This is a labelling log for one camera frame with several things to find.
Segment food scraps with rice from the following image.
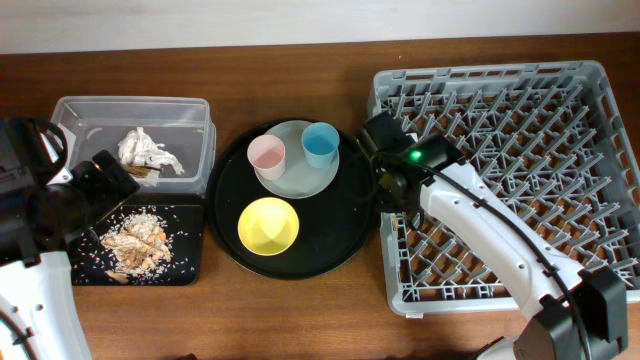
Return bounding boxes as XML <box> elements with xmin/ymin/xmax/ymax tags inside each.
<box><xmin>74</xmin><ymin>205</ymin><xmax>197</xmax><ymax>285</ymax></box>

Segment blue plastic cup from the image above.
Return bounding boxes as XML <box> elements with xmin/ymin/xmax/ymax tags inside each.
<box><xmin>301</xmin><ymin>122</ymin><xmax>340</xmax><ymax>168</ymax></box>

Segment gold foil wrapper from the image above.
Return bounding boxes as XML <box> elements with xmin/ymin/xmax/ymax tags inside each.
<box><xmin>123</xmin><ymin>165</ymin><xmax>161</xmax><ymax>179</ymax></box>

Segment white tissue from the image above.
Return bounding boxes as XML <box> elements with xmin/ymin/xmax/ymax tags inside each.
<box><xmin>118</xmin><ymin>127</ymin><xmax>185</xmax><ymax>187</ymax></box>

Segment pink plastic cup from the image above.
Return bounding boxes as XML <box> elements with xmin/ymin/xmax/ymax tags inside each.
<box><xmin>247</xmin><ymin>135</ymin><xmax>286</xmax><ymax>180</ymax></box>

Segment yellow bowl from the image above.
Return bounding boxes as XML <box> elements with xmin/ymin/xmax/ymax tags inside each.
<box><xmin>237</xmin><ymin>197</ymin><xmax>300</xmax><ymax>256</ymax></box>

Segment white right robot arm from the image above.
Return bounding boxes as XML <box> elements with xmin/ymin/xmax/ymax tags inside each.
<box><xmin>356</xmin><ymin>112</ymin><xmax>628</xmax><ymax>359</ymax></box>

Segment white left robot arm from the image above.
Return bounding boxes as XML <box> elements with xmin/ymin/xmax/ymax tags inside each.
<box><xmin>1</xmin><ymin>118</ymin><xmax>139</xmax><ymax>359</ymax></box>

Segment grey dishwasher rack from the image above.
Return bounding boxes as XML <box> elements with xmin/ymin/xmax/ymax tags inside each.
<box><xmin>367</xmin><ymin>60</ymin><xmax>639</xmax><ymax>318</ymax></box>

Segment black rectangular tray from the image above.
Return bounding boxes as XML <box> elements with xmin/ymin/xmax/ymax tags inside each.
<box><xmin>68</xmin><ymin>192</ymin><xmax>206</xmax><ymax>287</ymax></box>

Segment grey round plate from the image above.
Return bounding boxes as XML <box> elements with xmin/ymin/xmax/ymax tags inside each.
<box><xmin>254</xmin><ymin>120</ymin><xmax>340</xmax><ymax>199</ymax></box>

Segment black round tray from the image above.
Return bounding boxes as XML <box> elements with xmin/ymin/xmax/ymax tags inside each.
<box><xmin>206</xmin><ymin>119</ymin><xmax>377</xmax><ymax>280</ymax></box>

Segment clear plastic bin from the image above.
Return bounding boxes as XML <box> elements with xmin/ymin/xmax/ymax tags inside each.
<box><xmin>51</xmin><ymin>96</ymin><xmax>216</xmax><ymax>195</ymax></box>

